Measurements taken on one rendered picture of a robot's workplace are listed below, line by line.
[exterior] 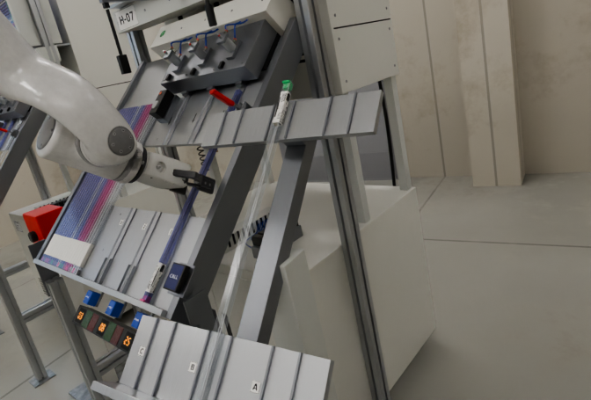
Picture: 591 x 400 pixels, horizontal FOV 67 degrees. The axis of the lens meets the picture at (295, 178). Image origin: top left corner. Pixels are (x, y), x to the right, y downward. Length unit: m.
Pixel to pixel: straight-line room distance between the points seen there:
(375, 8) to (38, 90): 0.96
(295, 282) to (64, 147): 0.43
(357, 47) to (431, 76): 2.20
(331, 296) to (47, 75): 0.83
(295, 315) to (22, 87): 0.53
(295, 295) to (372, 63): 0.81
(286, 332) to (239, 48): 0.63
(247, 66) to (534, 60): 2.55
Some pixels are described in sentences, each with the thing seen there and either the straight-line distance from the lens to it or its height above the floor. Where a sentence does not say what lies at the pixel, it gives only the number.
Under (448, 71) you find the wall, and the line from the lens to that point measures 3.42.
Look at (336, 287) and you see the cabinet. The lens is 1.22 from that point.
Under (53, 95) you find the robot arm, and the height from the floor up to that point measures 1.14.
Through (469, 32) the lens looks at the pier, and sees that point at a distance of 3.13.
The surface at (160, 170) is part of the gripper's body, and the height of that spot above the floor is 0.97.
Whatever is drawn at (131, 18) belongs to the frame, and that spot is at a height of 1.34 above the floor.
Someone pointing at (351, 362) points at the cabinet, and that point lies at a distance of 1.35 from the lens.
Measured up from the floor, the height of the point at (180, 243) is 0.81.
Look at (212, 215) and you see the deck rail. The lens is 0.89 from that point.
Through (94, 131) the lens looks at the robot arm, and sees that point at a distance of 0.75.
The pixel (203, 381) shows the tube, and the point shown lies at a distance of 0.64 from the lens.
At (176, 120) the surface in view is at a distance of 1.23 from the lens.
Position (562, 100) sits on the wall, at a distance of 3.37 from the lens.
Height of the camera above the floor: 1.13
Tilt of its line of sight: 15 degrees down
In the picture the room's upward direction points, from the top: 12 degrees counter-clockwise
